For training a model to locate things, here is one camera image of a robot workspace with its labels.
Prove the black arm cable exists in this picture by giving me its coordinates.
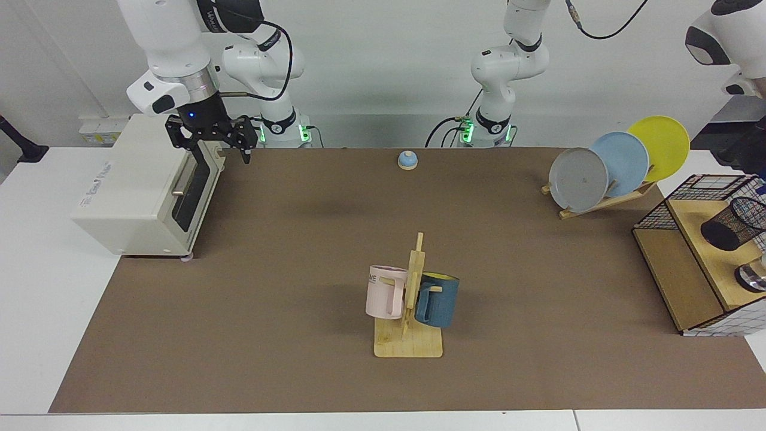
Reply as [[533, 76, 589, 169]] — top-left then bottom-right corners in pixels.
[[566, 0, 650, 41], [215, 18, 294, 101]]

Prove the silver round lid knob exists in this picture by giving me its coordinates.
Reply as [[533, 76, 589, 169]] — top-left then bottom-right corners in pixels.
[[734, 254, 766, 293]]

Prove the black equipment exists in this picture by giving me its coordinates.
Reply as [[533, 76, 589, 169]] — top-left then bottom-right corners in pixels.
[[711, 117, 766, 180]]

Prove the pale toaster oven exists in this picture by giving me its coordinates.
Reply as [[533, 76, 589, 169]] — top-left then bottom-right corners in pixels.
[[71, 114, 227, 261]]

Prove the light blue plate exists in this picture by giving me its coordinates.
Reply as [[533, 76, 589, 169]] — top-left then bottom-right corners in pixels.
[[589, 132, 650, 198]]

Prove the grey plate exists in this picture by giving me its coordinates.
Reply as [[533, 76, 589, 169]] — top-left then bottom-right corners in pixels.
[[549, 147, 610, 213]]

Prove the wooden cup stand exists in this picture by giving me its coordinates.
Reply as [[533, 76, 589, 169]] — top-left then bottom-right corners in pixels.
[[374, 232, 444, 359]]

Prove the dark blue cup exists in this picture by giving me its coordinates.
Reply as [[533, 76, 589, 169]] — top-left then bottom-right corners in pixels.
[[414, 272, 460, 329]]

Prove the black clamp stand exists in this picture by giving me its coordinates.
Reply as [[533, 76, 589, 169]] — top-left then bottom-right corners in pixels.
[[0, 114, 50, 163]]

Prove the black mesh pen holder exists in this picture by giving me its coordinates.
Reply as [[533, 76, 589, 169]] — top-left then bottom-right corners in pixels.
[[700, 196, 766, 252]]

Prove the pink cup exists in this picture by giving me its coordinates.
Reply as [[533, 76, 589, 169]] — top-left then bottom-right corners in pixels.
[[366, 265, 409, 320]]

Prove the wire basket with wooden floor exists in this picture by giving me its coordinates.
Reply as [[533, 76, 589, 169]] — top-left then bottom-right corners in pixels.
[[633, 174, 766, 337]]

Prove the wooden plate rack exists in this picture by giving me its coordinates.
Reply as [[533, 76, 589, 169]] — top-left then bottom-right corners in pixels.
[[542, 180, 657, 220]]

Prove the brown table cloth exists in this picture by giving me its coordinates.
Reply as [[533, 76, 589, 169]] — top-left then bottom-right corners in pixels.
[[49, 148, 766, 414]]

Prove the yellow plate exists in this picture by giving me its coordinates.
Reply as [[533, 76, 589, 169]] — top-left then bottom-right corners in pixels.
[[627, 116, 691, 183]]

